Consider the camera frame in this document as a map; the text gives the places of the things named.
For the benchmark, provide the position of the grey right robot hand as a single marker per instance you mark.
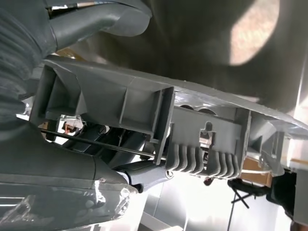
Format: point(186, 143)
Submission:
point(47, 165)

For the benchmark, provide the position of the steel workbench table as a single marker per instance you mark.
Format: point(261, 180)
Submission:
point(192, 32)

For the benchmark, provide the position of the brown cardboard box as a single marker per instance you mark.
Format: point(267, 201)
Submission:
point(255, 173)

